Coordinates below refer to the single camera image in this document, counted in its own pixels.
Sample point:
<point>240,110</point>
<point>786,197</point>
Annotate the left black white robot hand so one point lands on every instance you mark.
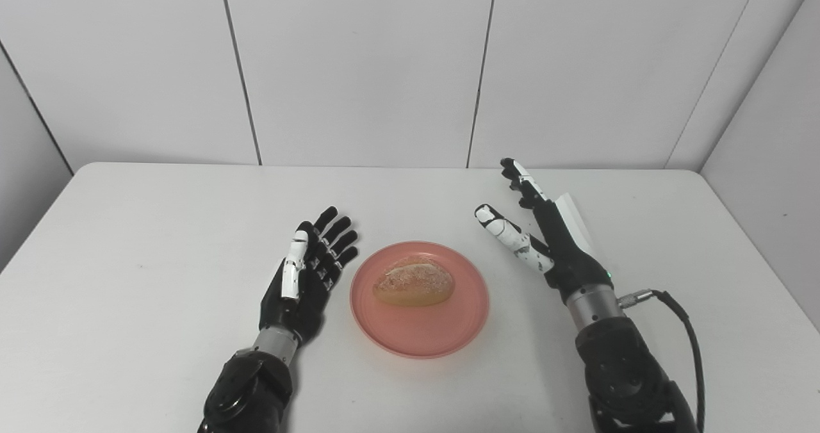
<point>307,298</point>

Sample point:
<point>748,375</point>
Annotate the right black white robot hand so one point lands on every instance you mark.
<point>570,260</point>

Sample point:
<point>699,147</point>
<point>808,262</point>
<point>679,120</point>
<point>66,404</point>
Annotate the golden bread roll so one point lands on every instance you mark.
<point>413,282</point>

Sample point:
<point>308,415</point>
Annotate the pink round plate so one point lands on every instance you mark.
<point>419,318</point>

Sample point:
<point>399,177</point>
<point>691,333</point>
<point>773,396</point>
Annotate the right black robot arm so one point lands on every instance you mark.
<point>621,369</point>

